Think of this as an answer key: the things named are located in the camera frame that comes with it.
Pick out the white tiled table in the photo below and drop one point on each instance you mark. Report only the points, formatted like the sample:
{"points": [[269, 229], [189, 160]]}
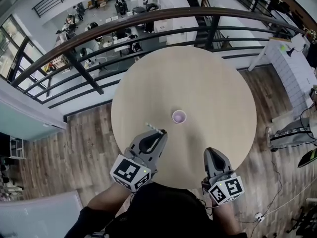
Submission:
{"points": [[292, 71]]}

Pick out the small black desk object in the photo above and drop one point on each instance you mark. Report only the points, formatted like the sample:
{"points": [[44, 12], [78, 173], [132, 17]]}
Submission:
{"points": [[290, 51]]}

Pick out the person's left forearm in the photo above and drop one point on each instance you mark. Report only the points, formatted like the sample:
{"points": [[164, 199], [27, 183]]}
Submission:
{"points": [[106, 199]]}

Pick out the black and green oval object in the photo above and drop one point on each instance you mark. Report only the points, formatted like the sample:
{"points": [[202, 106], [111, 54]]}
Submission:
{"points": [[308, 157]]}

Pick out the dark curved balcony railing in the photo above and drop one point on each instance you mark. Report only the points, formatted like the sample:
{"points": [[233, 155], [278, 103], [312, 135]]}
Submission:
{"points": [[198, 9]]}

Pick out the person's black clothing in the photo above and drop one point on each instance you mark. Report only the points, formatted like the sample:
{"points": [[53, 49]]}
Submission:
{"points": [[161, 207]]}

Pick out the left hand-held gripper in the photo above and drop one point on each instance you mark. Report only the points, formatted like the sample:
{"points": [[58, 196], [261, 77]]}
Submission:
{"points": [[128, 172]]}

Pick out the light wooden crate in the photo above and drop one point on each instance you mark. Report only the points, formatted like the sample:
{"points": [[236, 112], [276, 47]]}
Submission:
{"points": [[60, 61]]}

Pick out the red plastic cup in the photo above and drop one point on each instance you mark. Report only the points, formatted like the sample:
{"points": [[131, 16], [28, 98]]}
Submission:
{"points": [[179, 117]]}

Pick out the black chair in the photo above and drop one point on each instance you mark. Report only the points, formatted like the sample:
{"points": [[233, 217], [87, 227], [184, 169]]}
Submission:
{"points": [[307, 224]]}

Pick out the person's right forearm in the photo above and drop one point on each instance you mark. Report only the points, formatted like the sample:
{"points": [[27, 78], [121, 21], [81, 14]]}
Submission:
{"points": [[226, 219]]}

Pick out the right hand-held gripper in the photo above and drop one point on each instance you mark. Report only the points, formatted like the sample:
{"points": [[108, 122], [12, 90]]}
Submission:
{"points": [[227, 190]]}

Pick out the white ribbed cabinet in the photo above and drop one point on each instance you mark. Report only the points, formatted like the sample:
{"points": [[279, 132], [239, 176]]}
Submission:
{"points": [[37, 217]]}

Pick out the white box device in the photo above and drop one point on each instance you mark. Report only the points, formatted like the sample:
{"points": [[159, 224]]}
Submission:
{"points": [[298, 41]]}

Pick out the small white rack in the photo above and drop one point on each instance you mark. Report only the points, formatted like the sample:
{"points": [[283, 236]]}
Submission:
{"points": [[17, 147]]}

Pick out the white power strip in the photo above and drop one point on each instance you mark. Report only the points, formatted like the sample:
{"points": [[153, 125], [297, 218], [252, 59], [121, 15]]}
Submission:
{"points": [[259, 216]]}

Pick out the striped paper straw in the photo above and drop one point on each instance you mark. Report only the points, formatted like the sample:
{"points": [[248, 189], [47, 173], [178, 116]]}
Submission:
{"points": [[152, 128]]}

